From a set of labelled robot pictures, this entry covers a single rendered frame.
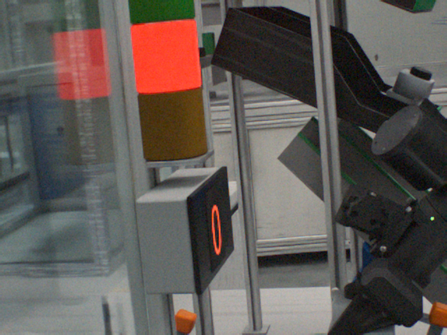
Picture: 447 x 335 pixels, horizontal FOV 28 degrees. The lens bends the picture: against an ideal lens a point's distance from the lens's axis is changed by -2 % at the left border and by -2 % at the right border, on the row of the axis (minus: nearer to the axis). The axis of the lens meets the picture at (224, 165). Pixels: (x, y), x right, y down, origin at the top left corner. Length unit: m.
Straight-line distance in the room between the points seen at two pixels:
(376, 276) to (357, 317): 0.08
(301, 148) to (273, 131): 3.73
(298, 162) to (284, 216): 3.81
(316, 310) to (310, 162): 0.50
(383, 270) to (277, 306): 0.81
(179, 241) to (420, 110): 0.28
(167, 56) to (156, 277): 0.16
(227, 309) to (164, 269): 0.96
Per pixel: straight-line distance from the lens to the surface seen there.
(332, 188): 1.06
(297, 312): 1.55
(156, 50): 0.65
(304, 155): 1.09
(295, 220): 4.91
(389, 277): 0.78
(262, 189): 4.87
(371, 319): 0.84
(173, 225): 0.63
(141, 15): 0.65
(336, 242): 1.08
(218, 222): 0.69
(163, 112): 0.65
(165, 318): 0.70
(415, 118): 0.80
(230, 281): 2.55
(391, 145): 0.80
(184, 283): 0.64
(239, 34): 1.10
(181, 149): 0.66
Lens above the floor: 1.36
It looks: 9 degrees down
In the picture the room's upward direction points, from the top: 5 degrees counter-clockwise
